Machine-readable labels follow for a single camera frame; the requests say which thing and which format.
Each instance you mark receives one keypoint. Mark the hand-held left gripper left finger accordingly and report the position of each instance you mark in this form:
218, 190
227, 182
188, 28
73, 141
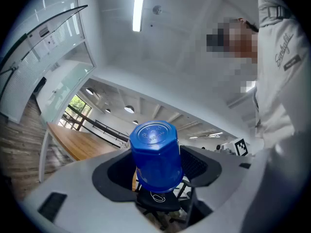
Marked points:
77, 193

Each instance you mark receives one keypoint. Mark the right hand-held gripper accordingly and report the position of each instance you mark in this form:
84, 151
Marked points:
241, 147

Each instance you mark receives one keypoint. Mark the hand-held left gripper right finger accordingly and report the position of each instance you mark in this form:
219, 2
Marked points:
226, 188

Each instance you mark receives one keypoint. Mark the blue plastic cup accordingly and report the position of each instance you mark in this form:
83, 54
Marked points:
155, 154

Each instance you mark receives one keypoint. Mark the short ceiling strip light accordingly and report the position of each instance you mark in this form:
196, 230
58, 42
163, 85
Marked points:
215, 134

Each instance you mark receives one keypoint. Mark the wooden table with white legs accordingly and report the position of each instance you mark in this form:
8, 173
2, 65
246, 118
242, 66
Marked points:
80, 142

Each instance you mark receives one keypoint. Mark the person's light grey hoodie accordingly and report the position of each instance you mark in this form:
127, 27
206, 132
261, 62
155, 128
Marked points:
279, 93

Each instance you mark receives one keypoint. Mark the black office chair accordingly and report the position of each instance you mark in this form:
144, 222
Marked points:
158, 204

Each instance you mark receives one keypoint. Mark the black metal railing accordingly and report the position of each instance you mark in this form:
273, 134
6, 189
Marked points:
102, 126

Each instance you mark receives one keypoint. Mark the person's head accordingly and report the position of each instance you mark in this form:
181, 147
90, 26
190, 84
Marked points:
240, 42

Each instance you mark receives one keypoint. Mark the white paper sign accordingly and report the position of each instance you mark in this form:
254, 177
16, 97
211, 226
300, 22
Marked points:
51, 42

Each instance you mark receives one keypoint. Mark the round white smoke detector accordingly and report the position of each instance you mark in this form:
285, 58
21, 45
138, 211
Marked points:
157, 10

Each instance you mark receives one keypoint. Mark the long ceiling strip light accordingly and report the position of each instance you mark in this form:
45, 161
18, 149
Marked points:
139, 6

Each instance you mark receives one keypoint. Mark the window with black frame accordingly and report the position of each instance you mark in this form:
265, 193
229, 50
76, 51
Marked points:
77, 108

